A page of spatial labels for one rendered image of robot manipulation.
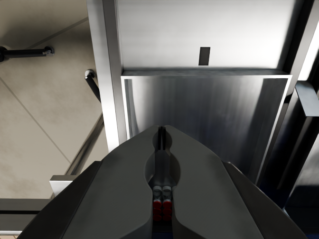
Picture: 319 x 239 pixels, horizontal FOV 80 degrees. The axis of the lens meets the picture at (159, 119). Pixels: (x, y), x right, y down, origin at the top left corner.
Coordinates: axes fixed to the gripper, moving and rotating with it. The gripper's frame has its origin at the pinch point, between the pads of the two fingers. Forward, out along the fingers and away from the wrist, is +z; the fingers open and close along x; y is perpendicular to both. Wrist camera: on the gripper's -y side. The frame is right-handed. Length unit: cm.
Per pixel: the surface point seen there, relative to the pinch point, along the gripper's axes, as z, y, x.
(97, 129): 69, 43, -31
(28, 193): 110, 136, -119
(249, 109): 21.4, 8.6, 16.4
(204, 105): 21.4, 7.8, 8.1
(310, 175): 21.4, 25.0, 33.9
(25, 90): 110, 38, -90
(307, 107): 17.0, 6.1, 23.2
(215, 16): 21.6, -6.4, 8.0
